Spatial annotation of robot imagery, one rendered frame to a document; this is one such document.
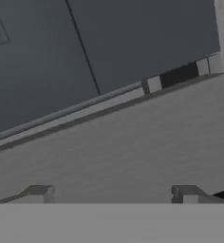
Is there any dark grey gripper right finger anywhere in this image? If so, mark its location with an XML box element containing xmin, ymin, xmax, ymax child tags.
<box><xmin>170</xmin><ymin>184</ymin><xmax>224</xmax><ymax>204</ymax></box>

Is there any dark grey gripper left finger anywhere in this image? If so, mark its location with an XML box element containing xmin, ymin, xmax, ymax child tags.
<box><xmin>0</xmin><ymin>184</ymin><xmax>56</xmax><ymax>204</ymax></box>

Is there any plain blue-grey cupboard door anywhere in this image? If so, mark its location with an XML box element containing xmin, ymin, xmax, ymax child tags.
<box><xmin>65</xmin><ymin>0</ymin><xmax>221</xmax><ymax>95</ymax></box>

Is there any blue-grey cupboard door with inset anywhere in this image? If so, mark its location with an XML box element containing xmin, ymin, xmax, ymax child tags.
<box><xmin>0</xmin><ymin>0</ymin><xmax>101</xmax><ymax>137</ymax></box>

